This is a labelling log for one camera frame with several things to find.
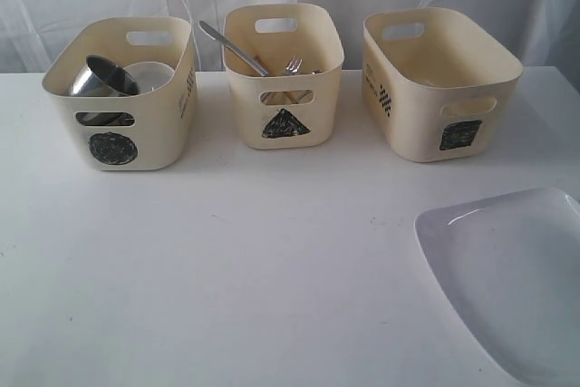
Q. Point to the steel fork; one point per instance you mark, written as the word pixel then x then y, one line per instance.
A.
pixel 292 68

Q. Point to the white ceramic bowl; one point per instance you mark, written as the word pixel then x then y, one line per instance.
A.
pixel 150 75

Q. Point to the steel mug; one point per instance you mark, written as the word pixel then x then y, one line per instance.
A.
pixel 101 77

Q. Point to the steel spoon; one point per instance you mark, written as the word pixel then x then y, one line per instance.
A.
pixel 306 93

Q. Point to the cream bin with triangle mark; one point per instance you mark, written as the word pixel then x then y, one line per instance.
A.
pixel 272 35

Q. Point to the cream bin with circle mark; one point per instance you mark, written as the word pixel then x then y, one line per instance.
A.
pixel 142 132

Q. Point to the cream bin with square mark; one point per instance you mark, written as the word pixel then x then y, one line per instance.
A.
pixel 435 82

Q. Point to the white square plate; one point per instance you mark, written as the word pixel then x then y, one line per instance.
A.
pixel 509 267

